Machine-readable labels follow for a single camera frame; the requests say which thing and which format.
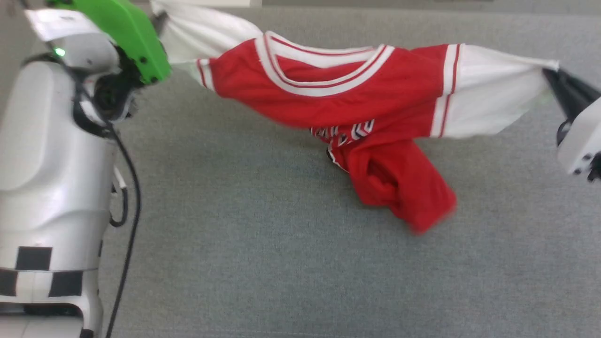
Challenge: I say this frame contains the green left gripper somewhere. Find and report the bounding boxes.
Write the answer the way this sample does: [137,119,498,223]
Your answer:
[46,0,172,85]

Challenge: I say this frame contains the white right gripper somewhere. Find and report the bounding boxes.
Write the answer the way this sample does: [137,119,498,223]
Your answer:
[542,69,601,177]

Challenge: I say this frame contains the red white basketball jersey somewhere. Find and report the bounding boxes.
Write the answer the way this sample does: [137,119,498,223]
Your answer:
[150,0,560,235]

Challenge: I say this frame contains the long black arm cable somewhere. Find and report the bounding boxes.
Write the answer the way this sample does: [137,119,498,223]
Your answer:
[21,53,142,338]

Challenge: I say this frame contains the short black cable loop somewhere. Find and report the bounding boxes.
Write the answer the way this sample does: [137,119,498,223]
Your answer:
[109,167,129,229]

